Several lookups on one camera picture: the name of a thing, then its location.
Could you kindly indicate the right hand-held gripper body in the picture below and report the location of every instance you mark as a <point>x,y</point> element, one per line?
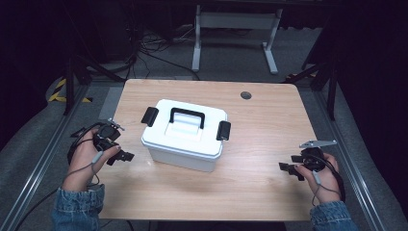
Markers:
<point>314,157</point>

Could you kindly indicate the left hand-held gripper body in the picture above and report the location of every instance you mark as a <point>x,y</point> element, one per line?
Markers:
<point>106,134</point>

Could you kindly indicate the white plastic storage box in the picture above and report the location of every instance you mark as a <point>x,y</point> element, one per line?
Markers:
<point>179,159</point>

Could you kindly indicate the person's left hand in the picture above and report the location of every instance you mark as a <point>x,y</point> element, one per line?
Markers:
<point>83,163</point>

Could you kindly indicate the person's right hand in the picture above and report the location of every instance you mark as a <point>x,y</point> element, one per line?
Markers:
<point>327,184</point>

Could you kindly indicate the black metal stand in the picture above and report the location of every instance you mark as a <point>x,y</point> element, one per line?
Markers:
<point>330,83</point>
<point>70,86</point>

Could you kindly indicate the yellow black floor tape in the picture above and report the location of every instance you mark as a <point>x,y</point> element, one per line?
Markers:
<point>59,93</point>

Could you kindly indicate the grey round table grommet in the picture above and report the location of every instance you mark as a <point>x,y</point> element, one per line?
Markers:
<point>246,95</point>

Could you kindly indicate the grey metal floor rail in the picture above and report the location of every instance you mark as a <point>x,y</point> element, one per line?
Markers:
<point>41,154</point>
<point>349,160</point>

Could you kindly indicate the white metal desk frame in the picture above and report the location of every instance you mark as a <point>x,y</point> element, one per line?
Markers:
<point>235,20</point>

